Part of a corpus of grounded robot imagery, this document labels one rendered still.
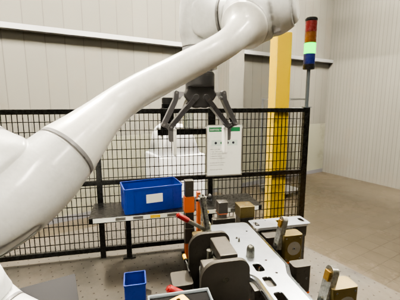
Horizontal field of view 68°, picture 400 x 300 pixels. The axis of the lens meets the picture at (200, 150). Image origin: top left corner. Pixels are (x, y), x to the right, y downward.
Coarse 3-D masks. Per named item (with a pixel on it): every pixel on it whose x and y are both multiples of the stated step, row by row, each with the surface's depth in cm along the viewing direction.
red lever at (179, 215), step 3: (177, 213) 118; (180, 213) 119; (177, 216) 118; (180, 216) 118; (183, 216) 118; (180, 219) 118; (183, 219) 118; (186, 219) 118; (189, 219) 119; (186, 222) 119; (189, 222) 119; (192, 222) 119; (195, 222) 121; (195, 225) 120; (198, 225) 120; (198, 228) 120; (201, 228) 121; (204, 228) 121; (204, 231) 121
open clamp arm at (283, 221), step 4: (280, 216) 124; (280, 220) 122; (284, 220) 121; (280, 224) 122; (284, 224) 121; (280, 228) 122; (284, 228) 121; (276, 232) 125; (280, 232) 122; (284, 232) 122; (276, 236) 124; (280, 236) 122; (276, 240) 124; (280, 240) 122; (276, 244) 123; (280, 244) 122; (276, 248) 123; (280, 248) 123
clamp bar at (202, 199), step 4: (200, 196) 118; (204, 196) 118; (208, 196) 119; (196, 200) 119; (200, 200) 118; (204, 200) 118; (200, 204) 120; (204, 204) 118; (204, 208) 118; (204, 212) 119; (204, 216) 119; (204, 220) 119; (208, 220) 120; (204, 224) 120; (208, 224) 120; (208, 228) 120
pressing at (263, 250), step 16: (224, 224) 143; (240, 224) 143; (240, 240) 127; (256, 240) 127; (240, 256) 114; (256, 256) 114; (272, 256) 114; (256, 272) 103; (272, 272) 103; (288, 272) 104; (272, 288) 95; (288, 288) 95
